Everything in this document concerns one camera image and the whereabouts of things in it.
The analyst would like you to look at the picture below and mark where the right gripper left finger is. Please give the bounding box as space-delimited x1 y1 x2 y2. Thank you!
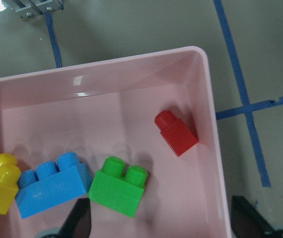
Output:
58 198 92 238

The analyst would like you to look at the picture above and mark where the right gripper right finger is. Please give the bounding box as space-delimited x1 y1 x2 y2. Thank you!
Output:
230 196 275 238

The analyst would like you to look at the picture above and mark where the blue toy block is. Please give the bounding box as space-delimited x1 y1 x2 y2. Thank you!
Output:
15 152 92 219

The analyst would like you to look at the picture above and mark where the green toy block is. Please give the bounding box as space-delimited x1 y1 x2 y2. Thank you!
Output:
88 156 148 218

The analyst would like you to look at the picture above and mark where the yellow toy block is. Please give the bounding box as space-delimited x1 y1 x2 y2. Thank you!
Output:
0 153 21 215

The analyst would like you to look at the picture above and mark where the red toy block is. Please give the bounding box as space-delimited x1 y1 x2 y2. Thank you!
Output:
154 110 199 157

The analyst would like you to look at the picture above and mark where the pink plastic box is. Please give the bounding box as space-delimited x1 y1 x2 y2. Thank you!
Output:
0 47 231 238

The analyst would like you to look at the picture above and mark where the brown paper table cover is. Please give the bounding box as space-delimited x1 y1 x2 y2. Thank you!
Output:
0 0 283 229

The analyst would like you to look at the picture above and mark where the aluminium frame post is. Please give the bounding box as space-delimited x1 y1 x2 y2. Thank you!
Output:
1 0 64 18

